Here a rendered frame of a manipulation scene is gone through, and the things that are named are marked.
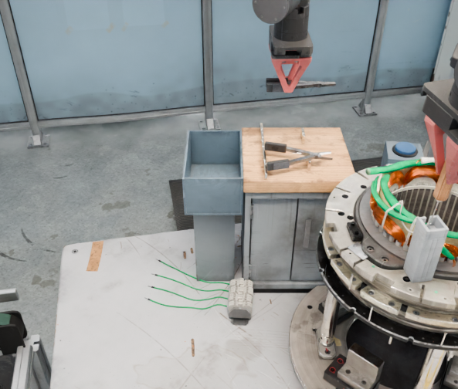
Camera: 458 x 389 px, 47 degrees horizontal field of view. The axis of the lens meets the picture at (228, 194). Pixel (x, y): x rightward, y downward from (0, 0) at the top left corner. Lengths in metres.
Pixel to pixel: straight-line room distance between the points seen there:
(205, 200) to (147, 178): 1.85
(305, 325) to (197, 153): 0.40
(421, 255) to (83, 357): 0.63
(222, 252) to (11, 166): 2.15
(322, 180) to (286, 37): 0.25
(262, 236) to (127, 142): 2.18
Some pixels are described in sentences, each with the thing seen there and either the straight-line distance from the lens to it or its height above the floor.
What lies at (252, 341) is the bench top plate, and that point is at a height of 0.78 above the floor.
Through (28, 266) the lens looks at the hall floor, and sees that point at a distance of 2.42.
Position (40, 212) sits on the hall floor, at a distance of 2.70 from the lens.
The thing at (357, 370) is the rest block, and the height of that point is 0.84.
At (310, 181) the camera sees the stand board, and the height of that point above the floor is 1.06.
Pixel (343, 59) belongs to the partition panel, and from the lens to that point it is 3.28.
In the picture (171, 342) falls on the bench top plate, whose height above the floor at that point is 0.78.
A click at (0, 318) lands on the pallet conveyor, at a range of 1.19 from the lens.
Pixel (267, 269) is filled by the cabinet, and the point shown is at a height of 0.84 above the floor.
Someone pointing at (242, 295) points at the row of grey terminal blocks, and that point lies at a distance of 1.06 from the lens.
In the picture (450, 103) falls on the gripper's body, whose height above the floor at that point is 1.35.
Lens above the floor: 1.60
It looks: 37 degrees down
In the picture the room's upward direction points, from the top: straight up
